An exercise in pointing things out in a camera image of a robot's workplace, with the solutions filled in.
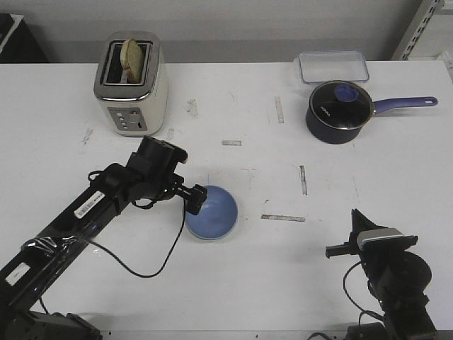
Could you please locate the dark blue saucepan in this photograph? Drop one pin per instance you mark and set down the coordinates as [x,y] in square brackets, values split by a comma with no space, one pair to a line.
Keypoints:
[337,136]

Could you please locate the black object top left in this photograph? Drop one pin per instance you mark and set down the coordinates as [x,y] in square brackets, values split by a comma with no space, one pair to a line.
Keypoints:
[18,44]

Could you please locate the white metal shelf rack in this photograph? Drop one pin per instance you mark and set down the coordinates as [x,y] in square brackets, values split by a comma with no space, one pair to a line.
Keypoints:
[429,35]

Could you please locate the glass pot lid blue knob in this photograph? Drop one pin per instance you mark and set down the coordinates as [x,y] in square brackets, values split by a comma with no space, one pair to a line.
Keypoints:
[341,105]

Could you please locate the blue bowl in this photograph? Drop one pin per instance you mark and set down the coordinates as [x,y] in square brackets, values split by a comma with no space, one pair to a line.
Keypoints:
[217,216]

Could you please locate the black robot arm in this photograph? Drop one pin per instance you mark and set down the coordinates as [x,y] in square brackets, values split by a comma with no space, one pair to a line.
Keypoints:
[42,259]
[395,277]

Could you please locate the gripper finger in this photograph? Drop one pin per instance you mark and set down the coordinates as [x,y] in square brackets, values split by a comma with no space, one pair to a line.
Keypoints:
[195,197]
[369,225]
[357,227]

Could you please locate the clear plastic food container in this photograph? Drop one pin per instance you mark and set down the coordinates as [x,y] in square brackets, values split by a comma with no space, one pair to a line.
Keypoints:
[316,67]

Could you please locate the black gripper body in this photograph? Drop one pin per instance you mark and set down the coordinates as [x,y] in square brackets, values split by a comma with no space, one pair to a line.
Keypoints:
[382,251]
[156,178]

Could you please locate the cream and chrome toaster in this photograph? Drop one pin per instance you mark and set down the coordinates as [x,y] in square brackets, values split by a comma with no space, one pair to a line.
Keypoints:
[132,109]

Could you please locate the toast slice in toaster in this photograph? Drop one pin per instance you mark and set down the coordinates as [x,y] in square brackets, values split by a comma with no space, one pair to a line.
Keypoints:
[132,60]

